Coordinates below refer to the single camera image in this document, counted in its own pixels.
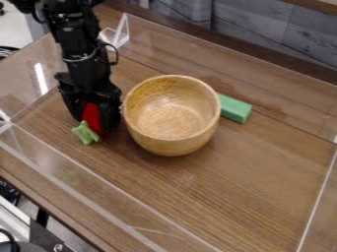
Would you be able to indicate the clear acrylic tray enclosure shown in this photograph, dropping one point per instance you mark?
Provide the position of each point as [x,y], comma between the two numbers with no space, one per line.
[221,164]

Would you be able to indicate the black table leg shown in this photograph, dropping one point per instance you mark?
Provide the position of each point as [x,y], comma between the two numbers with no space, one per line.
[42,218]

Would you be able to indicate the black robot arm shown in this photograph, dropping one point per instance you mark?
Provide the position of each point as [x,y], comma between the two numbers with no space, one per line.
[73,24]

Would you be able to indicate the green rectangular block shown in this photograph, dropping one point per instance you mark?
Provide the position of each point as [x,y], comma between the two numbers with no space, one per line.
[234,109]

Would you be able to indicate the clear acrylic corner bracket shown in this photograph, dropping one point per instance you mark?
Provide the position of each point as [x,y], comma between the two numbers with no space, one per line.
[117,37]

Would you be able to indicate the wooden bowl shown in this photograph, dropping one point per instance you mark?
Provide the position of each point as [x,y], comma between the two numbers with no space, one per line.
[172,113]

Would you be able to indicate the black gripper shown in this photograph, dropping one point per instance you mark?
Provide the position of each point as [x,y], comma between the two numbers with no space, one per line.
[86,83]

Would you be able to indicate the black metal bracket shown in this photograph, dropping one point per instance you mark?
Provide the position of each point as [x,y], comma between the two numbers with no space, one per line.
[46,240]

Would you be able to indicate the red plush strawberry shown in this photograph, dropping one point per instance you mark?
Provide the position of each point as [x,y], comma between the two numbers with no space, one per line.
[90,129]

